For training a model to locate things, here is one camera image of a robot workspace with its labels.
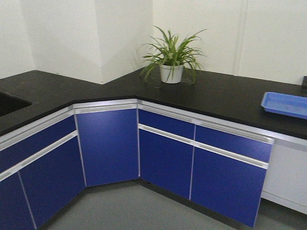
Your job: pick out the blue plastic tray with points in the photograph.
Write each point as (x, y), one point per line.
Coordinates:
(285, 104)

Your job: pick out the white plant pot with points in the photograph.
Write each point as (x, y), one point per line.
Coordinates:
(171, 74)

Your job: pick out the green potted plant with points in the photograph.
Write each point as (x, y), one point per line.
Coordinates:
(167, 50)

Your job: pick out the blue lab cabinet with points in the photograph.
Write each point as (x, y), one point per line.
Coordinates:
(220, 165)

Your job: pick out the black sink basin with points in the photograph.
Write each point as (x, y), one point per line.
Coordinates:
(10, 103)

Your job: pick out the white socket in black box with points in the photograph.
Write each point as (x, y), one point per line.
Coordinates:
(304, 83)

